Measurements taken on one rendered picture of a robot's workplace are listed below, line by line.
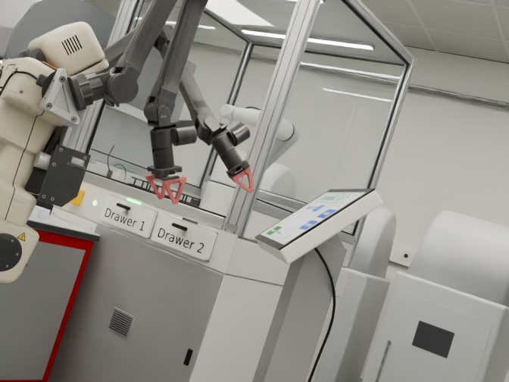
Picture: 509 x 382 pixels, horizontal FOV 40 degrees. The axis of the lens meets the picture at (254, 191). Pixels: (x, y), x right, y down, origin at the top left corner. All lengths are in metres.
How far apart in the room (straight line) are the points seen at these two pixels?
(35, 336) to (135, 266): 0.48
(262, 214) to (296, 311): 0.65
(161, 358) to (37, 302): 0.55
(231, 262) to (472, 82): 3.70
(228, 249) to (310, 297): 0.57
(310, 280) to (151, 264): 0.89
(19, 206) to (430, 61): 4.53
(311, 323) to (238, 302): 0.63
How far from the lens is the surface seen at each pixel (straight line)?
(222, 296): 2.58
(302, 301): 2.07
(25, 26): 3.42
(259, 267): 2.71
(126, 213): 2.88
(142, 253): 2.81
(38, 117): 1.98
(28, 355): 2.96
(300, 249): 1.87
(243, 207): 2.55
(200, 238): 2.61
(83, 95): 1.84
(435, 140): 5.80
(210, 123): 2.23
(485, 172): 5.68
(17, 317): 2.85
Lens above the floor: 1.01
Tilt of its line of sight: 2 degrees up
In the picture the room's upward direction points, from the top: 18 degrees clockwise
